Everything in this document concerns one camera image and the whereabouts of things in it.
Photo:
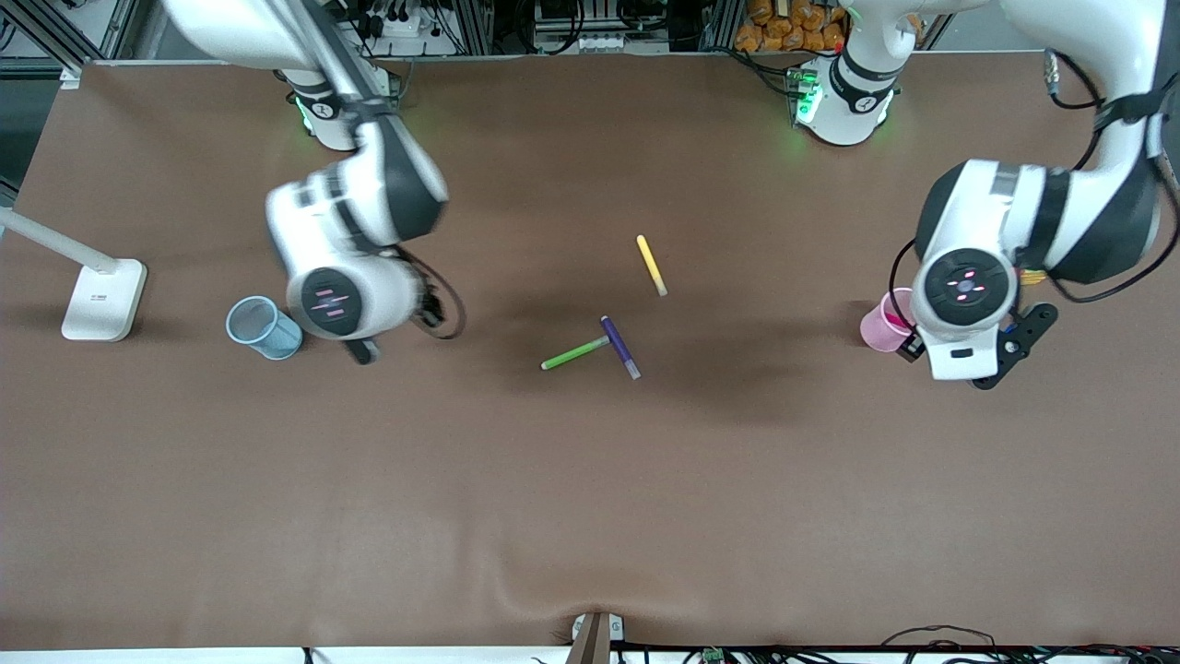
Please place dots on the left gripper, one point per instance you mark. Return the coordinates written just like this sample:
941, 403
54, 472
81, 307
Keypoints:
913, 348

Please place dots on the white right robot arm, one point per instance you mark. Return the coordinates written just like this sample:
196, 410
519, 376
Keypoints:
369, 184

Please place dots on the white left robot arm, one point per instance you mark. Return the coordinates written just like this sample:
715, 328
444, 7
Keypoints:
1014, 212

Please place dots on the pink mesh cup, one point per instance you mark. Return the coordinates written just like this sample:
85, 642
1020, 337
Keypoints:
880, 337

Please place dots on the blue mesh cup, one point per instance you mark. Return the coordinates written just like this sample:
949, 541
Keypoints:
258, 332

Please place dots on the green marker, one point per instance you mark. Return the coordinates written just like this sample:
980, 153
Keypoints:
573, 353

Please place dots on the purple marker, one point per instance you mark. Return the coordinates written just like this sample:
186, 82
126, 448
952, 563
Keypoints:
618, 346

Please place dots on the white desk lamp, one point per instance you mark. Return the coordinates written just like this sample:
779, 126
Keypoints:
101, 304

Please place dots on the brown table cover mat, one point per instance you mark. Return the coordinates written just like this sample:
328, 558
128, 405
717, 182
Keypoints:
590, 507

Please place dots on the yellow marker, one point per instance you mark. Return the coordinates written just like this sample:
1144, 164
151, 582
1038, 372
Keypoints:
650, 263

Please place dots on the large white power strip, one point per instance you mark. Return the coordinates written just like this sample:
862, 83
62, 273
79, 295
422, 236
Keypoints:
406, 28

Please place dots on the orange snack packs pile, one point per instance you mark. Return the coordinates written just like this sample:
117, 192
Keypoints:
774, 32

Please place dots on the small white power strip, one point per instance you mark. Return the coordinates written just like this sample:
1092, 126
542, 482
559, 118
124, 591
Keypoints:
599, 42

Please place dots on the green circuit board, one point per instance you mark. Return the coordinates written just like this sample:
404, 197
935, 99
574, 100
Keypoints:
712, 656

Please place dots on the aluminium frame post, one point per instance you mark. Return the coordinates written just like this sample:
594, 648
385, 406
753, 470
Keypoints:
721, 23
475, 28

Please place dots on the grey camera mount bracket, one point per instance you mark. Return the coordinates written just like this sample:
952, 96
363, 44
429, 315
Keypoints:
595, 641

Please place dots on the aluminium frame profile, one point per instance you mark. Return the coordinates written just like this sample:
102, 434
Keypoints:
46, 32

